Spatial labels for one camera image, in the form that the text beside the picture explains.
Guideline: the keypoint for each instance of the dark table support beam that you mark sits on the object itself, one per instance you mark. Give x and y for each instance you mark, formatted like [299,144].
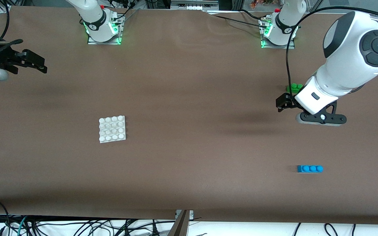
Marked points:
[179,227]

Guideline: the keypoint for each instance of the brown table cover sheet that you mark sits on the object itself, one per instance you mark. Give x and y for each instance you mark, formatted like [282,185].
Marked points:
[189,170]

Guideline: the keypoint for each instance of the white studded base plate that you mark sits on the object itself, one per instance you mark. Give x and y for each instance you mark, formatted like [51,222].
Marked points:
[112,129]

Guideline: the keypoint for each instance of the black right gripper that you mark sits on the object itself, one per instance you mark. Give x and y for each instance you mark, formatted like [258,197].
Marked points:
[8,58]

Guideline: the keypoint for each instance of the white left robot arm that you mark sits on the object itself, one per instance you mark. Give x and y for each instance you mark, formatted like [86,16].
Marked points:
[346,65]

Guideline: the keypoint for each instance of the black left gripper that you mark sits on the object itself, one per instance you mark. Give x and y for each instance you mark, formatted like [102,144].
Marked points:
[284,100]

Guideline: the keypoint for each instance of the silver metal frame piece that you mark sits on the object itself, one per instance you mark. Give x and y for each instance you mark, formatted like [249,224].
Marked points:
[192,6]

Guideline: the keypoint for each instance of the orange background object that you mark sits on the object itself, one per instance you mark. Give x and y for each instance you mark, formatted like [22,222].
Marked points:
[256,3]

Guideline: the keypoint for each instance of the silver bolted edge bracket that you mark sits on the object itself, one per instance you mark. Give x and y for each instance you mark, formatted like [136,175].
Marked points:
[190,214]

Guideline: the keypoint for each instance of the blue three-stud block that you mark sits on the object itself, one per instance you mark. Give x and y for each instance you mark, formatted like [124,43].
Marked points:
[310,169]

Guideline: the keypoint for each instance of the green two-stud block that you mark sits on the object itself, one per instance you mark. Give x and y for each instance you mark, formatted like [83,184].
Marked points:
[295,88]

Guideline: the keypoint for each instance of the silver corner bracket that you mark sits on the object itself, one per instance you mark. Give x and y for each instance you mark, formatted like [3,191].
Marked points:
[3,9]

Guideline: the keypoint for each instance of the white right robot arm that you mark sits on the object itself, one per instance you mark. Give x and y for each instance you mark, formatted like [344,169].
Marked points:
[92,13]

